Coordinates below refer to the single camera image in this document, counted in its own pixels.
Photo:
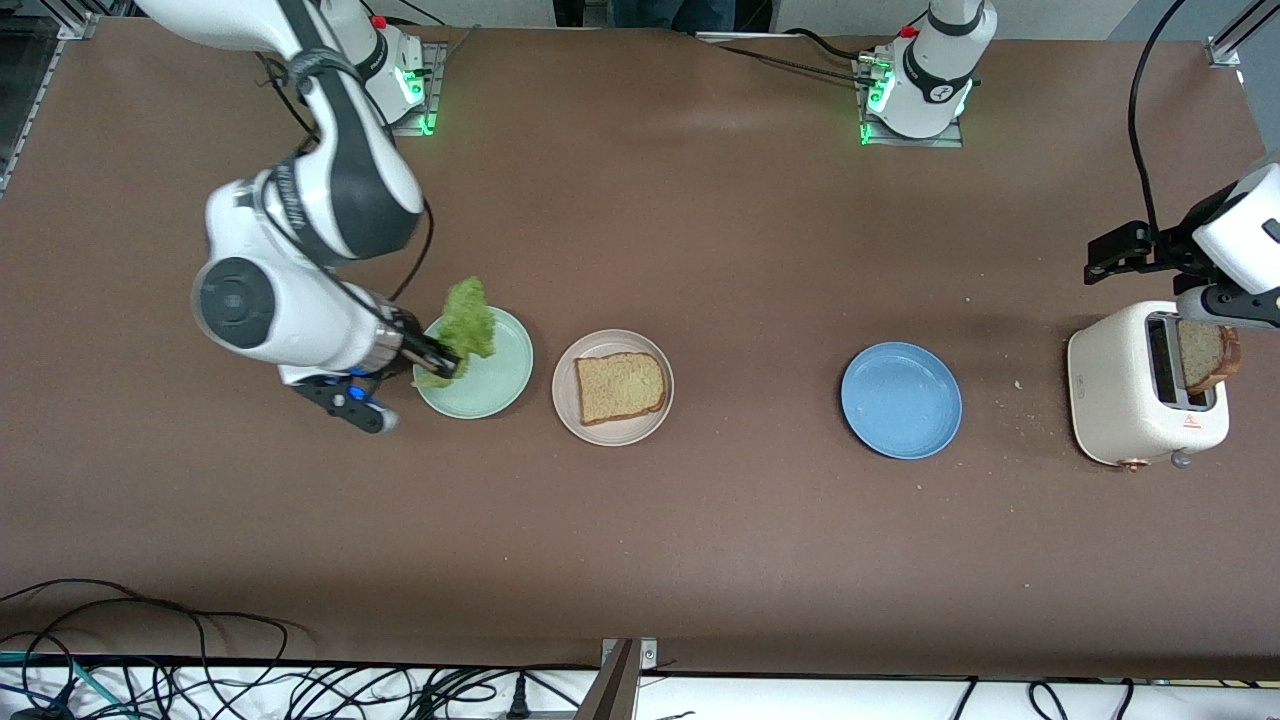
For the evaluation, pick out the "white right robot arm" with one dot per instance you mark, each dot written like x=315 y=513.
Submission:
x=350 y=180

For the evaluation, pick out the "aluminium frame rail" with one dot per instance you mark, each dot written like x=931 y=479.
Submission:
x=80 y=27

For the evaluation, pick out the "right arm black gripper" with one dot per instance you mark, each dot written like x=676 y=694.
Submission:
x=414 y=346

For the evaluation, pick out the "green lettuce leaf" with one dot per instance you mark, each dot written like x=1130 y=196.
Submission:
x=470 y=320

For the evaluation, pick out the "black power plug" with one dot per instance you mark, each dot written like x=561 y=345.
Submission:
x=518 y=700

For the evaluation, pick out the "blue plate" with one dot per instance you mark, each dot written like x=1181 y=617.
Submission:
x=900 y=400

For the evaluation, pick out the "mint green plate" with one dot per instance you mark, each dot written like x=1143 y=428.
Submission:
x=500 y=385

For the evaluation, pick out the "beige plate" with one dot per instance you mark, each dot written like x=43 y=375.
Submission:
x=610 y=435

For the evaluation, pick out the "aluminium frame corner profile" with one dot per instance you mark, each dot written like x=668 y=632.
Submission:
x=1225 y=48

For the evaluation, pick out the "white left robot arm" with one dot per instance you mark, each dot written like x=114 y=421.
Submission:
x=935 y=70

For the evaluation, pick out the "person in blue jeans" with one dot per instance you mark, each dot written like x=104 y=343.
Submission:
x=680 y=12

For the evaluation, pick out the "white two-slot toaster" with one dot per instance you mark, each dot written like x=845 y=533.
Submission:
x=1110 y=400

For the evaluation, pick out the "brown bread slice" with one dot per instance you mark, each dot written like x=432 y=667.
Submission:
x=1205 y=355
x=620 y=388

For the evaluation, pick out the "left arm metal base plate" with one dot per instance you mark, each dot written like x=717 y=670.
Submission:
x=950 y=142

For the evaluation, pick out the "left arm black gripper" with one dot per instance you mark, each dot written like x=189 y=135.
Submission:
x=1168 y=249

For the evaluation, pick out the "metal table edge bracket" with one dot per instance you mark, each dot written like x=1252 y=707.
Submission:
x=615 y=690

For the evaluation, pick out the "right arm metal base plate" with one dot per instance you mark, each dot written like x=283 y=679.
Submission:
x=437 y=60

